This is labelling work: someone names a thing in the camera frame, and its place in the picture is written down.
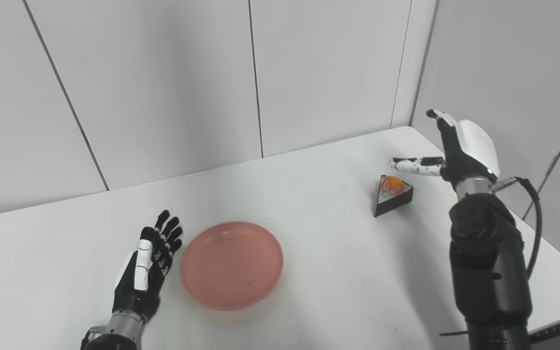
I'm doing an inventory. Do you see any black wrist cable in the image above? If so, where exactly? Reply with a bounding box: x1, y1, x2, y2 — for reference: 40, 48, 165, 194
80, 327, 106, 350
490, 176, 543, 280

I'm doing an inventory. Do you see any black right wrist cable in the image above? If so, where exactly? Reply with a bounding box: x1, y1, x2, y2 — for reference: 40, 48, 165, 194
490, 176, 543, 280

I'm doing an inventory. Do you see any pink round plate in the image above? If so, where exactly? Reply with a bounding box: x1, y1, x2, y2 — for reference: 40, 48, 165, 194
179, 222, 284, 311

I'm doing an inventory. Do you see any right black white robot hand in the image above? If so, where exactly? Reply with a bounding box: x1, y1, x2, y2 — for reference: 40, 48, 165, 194
389, 109, 501, 188

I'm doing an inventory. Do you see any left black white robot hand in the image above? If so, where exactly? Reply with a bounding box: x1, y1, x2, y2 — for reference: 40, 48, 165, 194
112, 210, 184, 322

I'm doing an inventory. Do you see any cake slice with fruit topping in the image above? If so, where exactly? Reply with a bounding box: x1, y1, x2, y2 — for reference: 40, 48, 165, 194
373, 175, 414, 217

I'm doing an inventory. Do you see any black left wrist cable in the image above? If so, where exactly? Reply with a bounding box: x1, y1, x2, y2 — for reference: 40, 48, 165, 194
80, 327, 106, 350

